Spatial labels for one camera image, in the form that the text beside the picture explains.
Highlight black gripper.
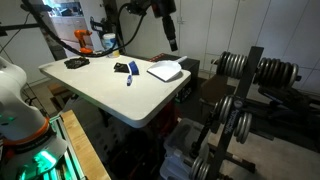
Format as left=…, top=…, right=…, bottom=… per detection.
left=151, top=0, right=180, bottom=52

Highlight black box with red strip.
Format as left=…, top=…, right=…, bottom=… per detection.
left=148, top=52, right=201, bottom=104

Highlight blue white hand brush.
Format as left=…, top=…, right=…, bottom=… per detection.
left=125, top=60, right=140, bottom=87

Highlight black rubber floor mat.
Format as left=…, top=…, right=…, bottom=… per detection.
left=176, top=77, right=320, bottom=154

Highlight grey weight plate stack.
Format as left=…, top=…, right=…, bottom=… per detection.
left=189, top=155, right=212, bottom=180
left=254, top=57, right=303, bottom=89
left=211, top=50, right=249, bottom=80
left=233, top=111, right=253, bottom=145
left=213, top=94, right=236, bottom=125

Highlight white wipes canister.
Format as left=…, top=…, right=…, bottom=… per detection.
left=101, top=32, right=120, bottom=59

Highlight red container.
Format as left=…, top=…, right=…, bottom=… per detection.
left=156, top=101, right=181, bottom=135

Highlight black weight rack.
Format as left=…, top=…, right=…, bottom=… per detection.
left=189, top=45, right=265, bottom=180

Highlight orange power drill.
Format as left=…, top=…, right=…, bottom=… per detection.
left=73, top=29, right=94, bottom=55

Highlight clear plastic storage bin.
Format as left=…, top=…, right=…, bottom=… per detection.
left=159, top=118, right=214, bottom=180

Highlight large crumpled black cloth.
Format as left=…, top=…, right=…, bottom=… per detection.
left=63, top=56, right=91, bottom=70

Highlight white drawer cabinet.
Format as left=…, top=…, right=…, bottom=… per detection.
left=53, top=14, right=105, bottom=58

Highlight grey perforated panel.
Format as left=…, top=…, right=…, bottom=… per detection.
left=66, top=98, right=161, bottom=180

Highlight black weight bench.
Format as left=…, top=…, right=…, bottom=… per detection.
left=256, top=84, right=320, bottom=134

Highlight brown cardboard box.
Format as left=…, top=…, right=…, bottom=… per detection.
left=46, top=83, right=74, bottom=108

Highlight wooden plank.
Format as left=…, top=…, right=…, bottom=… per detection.
left=60, top=109, right=112, bottom=180

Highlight dark vertical post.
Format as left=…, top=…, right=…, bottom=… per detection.
left=102, top=0, right=126, bottom=55

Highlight black clamp mount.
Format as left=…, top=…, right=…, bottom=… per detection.
left=89, top=16, right=113, bottom=36

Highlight black cable bundle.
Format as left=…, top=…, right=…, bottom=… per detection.
left=21, top=0, right=148, bottom=59

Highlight grey metal post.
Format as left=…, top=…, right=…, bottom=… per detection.
left=39, top=11, right=68, bottom=62

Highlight black camera bar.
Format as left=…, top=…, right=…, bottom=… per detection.
left=19, top=3, right=54, bottom=13

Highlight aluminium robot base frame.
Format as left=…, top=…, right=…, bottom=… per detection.
left=16, top=113, right=88, bottom=180

